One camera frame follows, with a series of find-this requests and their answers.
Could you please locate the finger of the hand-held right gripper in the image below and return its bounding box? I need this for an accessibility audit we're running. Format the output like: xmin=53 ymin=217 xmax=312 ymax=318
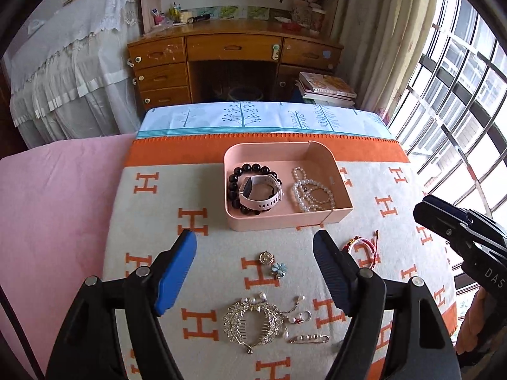
xmin=423 ymin=195 xmax=496 ymax=232
xmin=413 ymin=202 xmax=476 ymax=264

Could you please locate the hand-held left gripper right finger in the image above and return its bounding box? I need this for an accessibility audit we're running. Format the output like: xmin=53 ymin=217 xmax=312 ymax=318
xmin=312 ymin=230 xmax=462 ymax=380

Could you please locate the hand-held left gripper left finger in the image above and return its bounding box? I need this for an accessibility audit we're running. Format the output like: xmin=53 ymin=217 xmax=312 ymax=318
xmin=45 ymin=229 xmax=198 ymax=380

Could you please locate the red string bracelet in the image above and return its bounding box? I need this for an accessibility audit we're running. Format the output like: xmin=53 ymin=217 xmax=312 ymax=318
xmin=343 ymin=230 xmax=381 ymax=270

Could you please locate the pink storage box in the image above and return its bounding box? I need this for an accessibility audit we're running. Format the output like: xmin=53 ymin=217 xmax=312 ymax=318
xmin=223 ymin=140 xmax=354 ymax=232

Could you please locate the pearl chain earring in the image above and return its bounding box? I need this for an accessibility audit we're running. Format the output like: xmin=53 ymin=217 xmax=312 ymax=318
xmin=282 ymin=295 xmax=313 ymax=341

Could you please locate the pearl safety pin brooch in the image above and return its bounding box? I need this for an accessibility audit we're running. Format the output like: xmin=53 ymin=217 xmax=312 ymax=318
xmin=288 ymin=334 xmax=330 ymax=345

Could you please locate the silver leaf hair comb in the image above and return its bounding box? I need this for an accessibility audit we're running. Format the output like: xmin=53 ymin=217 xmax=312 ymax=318
xmin=222 ymin=293 xmax=286 ymax=355

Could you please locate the person's right hand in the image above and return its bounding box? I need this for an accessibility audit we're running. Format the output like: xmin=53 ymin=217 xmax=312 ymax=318
xmin=455 ymin=288 xmax=491 ymax=356

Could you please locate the orange patterned blanket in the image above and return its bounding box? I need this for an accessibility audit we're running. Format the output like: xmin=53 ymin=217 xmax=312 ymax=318
xmin=102 ymin=132 xmax=458 ymax=380

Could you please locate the pink smartwatch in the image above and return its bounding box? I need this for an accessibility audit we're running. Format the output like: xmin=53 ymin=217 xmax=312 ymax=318
xmin=238 ymin=174 xmax=284 ymax=213

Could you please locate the metal window grille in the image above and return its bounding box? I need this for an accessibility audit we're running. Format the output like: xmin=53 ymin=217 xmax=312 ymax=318
xmin=380 ymin=0 xmax=507 ymax=325

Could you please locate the pink bed sheet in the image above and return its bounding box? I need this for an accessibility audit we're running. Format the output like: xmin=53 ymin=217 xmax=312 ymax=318
xmin=0 ymin=134 xmax=137 ymax=375

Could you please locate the blue tree print sheet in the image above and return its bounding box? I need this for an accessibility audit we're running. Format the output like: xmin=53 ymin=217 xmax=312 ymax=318
xmin=138 ymin=102 xmax=397 ymax=140

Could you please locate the stack of books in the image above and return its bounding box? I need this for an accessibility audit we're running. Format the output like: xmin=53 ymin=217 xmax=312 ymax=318
xmin=295 ymin=72 xmax=357 ymax=108

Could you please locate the beige curtain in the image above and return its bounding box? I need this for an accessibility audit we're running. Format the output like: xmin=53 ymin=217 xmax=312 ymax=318
xmin=329 ymin=0 xmax=442 ymax=127

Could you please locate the white lace cover cloth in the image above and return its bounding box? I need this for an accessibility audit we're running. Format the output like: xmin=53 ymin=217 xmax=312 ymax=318
xmin=9 ymin=0 xmax=143 ymax=148

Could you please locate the wooden desk with drawers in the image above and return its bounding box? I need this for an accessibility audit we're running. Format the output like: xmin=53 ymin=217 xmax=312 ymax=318
xmin=127 ymin=20 xmax=344 ymax=109

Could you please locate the floral patterned box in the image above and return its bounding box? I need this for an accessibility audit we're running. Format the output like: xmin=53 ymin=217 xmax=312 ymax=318
xmin=292 ymin=0 xmax=330 ymax=32

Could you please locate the clear pearl bead bracelet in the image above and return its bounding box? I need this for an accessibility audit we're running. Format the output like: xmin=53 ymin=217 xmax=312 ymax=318
xmin=291 ymin=167 xmax=337 ymax=213

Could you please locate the black bead bracelet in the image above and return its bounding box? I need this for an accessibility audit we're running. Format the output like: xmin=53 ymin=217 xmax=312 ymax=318
xmin=227 ymin=162 xmax=283 ymax=216

